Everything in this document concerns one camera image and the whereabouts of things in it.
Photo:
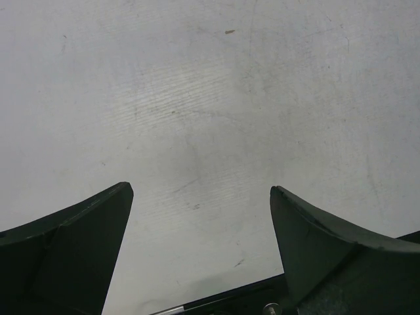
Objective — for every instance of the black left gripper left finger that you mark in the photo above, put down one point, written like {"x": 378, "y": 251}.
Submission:
{"x": 63, "y": 263}

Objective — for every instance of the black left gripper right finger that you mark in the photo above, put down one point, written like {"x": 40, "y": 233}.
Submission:
{"x": 333, "y": 266}

